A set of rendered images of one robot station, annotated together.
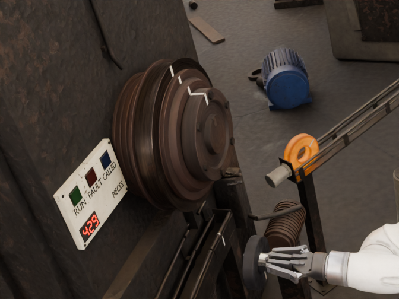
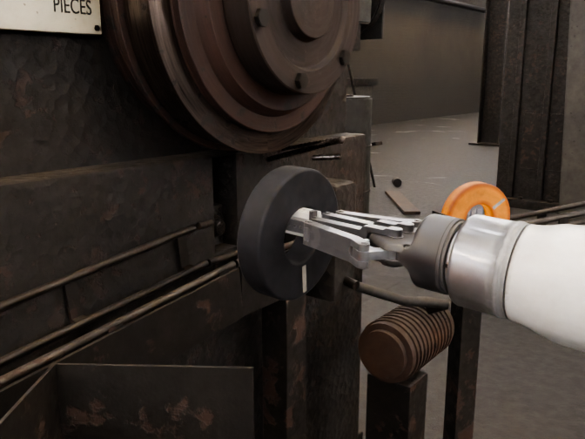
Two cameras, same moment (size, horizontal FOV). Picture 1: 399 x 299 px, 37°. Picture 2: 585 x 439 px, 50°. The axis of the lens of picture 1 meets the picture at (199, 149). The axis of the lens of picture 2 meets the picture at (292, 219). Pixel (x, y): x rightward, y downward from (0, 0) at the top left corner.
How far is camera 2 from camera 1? 1.15 m
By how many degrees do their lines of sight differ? 19
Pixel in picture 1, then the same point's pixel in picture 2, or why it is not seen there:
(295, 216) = (431, 321)
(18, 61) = not seen: outside the picture
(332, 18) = (568, 197)
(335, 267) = (482, 237)
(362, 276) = (558, 267)
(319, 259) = (443, 221)
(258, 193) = not seen: hidden behind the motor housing
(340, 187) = (525, 385)
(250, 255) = (274, 181)
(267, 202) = not seen: hidden behind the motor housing
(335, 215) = (505, 415)
